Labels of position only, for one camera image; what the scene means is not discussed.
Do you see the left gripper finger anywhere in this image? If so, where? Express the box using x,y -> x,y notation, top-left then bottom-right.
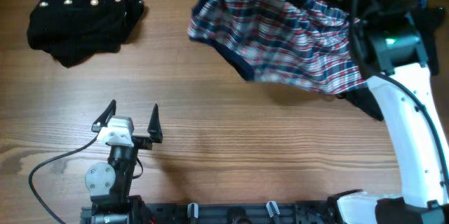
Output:
92,100 -> 116,129
147,104 -> 162,137

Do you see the red blue plaid garment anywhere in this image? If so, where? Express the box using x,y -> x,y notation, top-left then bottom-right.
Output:
188,0 -> 366,95

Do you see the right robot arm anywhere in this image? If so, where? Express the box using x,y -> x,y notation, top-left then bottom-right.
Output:
335,0 -> 448,223

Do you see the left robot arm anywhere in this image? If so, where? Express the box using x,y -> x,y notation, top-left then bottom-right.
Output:
80,100 -> 163,224

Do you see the black knit garment with buttons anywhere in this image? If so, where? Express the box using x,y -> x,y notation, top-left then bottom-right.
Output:
27,0 -> 145,67

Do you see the black mesh garment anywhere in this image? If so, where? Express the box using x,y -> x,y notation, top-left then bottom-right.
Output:
336,0 -> 446,122

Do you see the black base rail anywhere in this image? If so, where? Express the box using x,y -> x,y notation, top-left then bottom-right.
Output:
80,201 -> 332,224

